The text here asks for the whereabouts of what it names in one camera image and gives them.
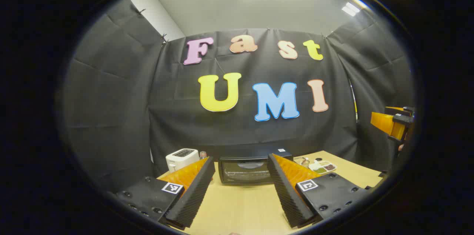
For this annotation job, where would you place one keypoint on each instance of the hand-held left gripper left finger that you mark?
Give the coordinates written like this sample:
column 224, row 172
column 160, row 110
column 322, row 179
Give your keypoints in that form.
column 192, row 194

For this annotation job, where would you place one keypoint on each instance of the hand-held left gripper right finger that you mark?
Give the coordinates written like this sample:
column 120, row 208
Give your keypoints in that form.
column 287, row 194

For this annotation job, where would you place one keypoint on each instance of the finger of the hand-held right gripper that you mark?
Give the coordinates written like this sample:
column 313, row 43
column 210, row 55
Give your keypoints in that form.
column 385, row 123
column 398, row 109

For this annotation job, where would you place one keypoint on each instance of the black electric oven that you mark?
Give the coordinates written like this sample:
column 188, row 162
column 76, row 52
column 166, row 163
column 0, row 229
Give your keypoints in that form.
column 240, row 172

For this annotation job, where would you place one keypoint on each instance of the white toaster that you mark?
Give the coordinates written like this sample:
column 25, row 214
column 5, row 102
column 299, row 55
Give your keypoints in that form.
column 181, row 159

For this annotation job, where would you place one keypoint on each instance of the clear plastic bottle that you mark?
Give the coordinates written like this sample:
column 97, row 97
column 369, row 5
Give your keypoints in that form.
column 203, row 154

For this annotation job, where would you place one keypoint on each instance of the white divided plate with beans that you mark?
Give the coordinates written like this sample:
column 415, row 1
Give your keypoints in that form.
column 322, row 168

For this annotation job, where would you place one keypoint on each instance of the black backdrop cloth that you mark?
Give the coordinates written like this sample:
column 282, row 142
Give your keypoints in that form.
column 259, row 135

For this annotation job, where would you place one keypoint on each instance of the small ceiling light panel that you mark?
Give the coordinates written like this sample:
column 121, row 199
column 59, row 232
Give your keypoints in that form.
column 350, row 8

